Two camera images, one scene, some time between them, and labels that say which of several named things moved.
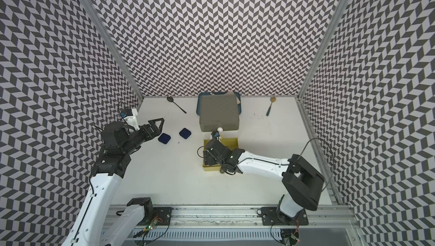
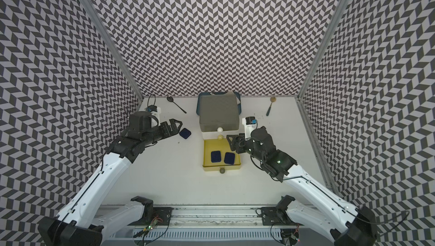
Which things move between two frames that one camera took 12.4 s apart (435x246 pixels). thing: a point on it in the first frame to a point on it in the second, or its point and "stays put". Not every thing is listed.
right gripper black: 208,158 to 238,141
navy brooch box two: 185,133 stays put
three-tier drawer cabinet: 220,110 stays put
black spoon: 170,99 stays put
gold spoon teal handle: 272,99 stays put
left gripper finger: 156,130 to 175,126
